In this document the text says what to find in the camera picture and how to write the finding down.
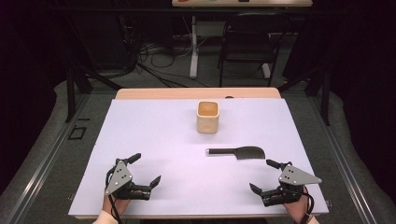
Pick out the bundle of floor cables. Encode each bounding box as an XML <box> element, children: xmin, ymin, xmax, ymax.
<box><xmin>118</xmin><ymin>15</ymin><xmax>209</xmax><ymax>89</ymax></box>

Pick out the light wooden table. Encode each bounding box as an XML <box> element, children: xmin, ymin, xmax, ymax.
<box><xmin>74</xmin><ymin>87</ymin><xmax>325</xmax><ymax>220</ymax></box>

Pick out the person's left hand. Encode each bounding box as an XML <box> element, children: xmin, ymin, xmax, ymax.
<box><xmin>102</xmin><ymin>195</ymin><xmax>132</xmax><ymax>216</ymax></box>

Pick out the white table mat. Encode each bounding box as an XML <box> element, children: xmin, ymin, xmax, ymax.
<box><xmin>68</xmin><ymin>97</ymin><xmax>330</xmax><ymax>217</ymax></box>

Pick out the aluminium floor rail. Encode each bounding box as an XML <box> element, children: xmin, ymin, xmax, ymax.
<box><xmin>4</xmin><ymin>92</ymin><xmax>92</xmax><ymax>224</ymax></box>
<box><xmin>306</xmin><ymin>92</ymin><xmax>378</xmax><ymax>224</ymax></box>

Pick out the white desk leg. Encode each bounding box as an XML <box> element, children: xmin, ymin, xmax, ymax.
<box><xmin>189</xmin><ymin>15</ymin><xmax>200</xmax><ymax>79</ymax></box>
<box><xmin>261</xmin><ymin>62</ymin><xmax>272</xmax><ymax>79</ymax></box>

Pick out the grey box under desk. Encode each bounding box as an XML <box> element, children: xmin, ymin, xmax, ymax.
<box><xmin>196</xmin><ymin>21</ymin><xmax>226</xmax><ymax>37</ymax></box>

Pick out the right hand-held gripper black cable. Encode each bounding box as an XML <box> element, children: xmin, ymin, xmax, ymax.
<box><xmin>298</xmin><ymin>186</ymin><xmax>316</xmax><ymax>224</ymax></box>

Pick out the hand-held gripper black cable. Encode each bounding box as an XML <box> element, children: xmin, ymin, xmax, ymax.
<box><xmin>106</xmin><ymin>167</ymin><xmax>124</xmax><ymax>224</ymax></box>
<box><xmin>298</xmin><ymin>186</ymin><xmax>316</xmax><ymax>224</ymax></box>

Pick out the black metal stand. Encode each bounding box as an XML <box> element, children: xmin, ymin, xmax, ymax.
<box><xmin>277</xmin><ymin>60</ymin><xmax>332</xmax><ymax>127</ymax></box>
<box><xmin>64</xmin><ymin>60</ymin><xmax>123</xmax><ymax>124</ymax></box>

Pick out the black folding chair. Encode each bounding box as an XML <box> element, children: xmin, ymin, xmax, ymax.
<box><xmin>218</xmin><ymin>12</ymin><xmax>292</xmax><ymax>88</ymax></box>

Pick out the person's right hand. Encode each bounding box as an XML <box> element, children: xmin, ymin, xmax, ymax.
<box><xmin>281</xmin><ymin>189</ymin><xmax>311</xmax><ymax>223</ymax></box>

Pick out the beige square cup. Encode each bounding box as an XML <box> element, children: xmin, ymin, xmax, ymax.
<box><xmin>196</xmin><ymin>100</ymin><xmax>220</xmax><ymax>134</ymax></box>

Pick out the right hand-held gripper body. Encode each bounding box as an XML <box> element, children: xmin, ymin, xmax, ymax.
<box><xmin>261</xmin><ymin>161</ymin><xmax>322</xmax><ymax>207</ymax></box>

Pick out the left hand-held gripper black cable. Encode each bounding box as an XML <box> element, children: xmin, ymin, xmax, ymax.
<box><xmin>106</xmin><ymin>167</ymin><xmax>124</xmax><ymax>224</ymax></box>

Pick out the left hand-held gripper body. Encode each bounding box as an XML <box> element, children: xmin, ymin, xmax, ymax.
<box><xmin>105</xmin><ymin>158</ymin><xmax>152</xmax><ymax>201</ymax></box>

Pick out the background wooden desk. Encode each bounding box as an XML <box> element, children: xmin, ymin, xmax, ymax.
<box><xmin>171</xmin><ymin>0</ymin><xmax>314</xmax><ymax>7</ymax></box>

